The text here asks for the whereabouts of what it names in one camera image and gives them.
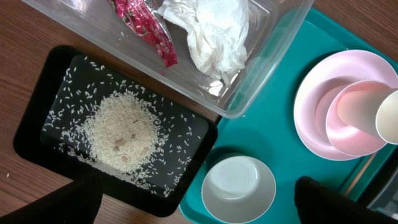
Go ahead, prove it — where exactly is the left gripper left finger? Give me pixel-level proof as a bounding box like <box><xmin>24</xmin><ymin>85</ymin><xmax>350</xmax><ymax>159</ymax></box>
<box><xmin>1</xmin><ymin>175</ymin><xmax>103</xmax><ymax>224</ymax></box>

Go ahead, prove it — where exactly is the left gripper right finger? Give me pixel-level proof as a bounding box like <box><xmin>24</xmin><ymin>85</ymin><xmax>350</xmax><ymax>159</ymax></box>
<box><xmin>294</xmin><ymin>176</ymin><xmax>397</xmax><ymax>224</ymax></box>

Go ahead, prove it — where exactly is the wooden chopstick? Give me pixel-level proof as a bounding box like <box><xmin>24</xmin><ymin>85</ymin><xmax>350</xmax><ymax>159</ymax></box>
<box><xmin>343</xmin><ymin>152</ymin><xmax>377</xmax><ymax>196</ymax></box>

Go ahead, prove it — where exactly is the small pink saucer plate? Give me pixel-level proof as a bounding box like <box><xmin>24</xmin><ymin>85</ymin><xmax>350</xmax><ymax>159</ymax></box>
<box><xmin>325</xmin><ymin>80</ymin><xmax>391</xmax><ymax>157</ymax></box>

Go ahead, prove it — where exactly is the grey bowl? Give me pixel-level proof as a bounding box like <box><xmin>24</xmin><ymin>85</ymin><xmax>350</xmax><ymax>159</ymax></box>
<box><xmin>201</xmin><ymin>156</ymin><xmax>276</xmax><ymax>223</ymax></box>

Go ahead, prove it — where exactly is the white rice pile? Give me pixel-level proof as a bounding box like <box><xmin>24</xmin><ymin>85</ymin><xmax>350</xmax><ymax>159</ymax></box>
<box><xmin>42</xmin><ymin>55</ymin><xmax>203</xmax><ymax>198</ymax></box>

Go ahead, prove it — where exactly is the white ceramic cup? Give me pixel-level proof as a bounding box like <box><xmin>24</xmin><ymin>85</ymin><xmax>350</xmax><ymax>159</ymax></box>
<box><xmin>337</xmin><ymin>88</ymin><xmax>397</xmax><ymax>144</ymax></box>

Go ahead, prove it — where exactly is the red foil wrapper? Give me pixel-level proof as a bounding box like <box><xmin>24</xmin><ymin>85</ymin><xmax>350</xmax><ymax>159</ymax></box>
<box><xmin>108</xmin><ymin>0</ymin><xmax>178</xmax><ymax>67</ymax></box>

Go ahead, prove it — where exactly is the white paper napkin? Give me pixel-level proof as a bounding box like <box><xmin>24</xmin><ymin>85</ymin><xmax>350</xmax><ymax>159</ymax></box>
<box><xmin>157</xmin><ymin>0</ymin><xmax>249</xmax><ymax>86</ymax></box>

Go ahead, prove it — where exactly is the clear plastic waste bin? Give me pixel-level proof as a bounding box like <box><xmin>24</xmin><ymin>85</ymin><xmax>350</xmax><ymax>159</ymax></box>
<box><xmin>29</xmin><ymin>0</ymin><xmax>313</xmax><ymax>118</ymax></box>

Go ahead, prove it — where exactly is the grey plastic dish rack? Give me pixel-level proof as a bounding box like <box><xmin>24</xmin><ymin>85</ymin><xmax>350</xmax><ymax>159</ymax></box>
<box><xmin>357</xmin><ymin>149</ymin><xmax>397</xmax><ymax>221</ymax></box>

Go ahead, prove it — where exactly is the black plastic tray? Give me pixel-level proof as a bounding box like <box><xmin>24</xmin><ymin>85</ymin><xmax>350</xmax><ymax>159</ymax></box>
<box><xmin>13</xmin><ymin>45</ymin><xmax>218</xmax><ymax>217</ymax></box>

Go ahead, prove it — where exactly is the teal plastic serving tray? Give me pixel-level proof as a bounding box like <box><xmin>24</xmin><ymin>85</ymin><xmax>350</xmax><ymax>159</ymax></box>
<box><xmin>178</xmin><ymin>7</ymin><xmax>398</xmax><ymax>224</ymax></box>

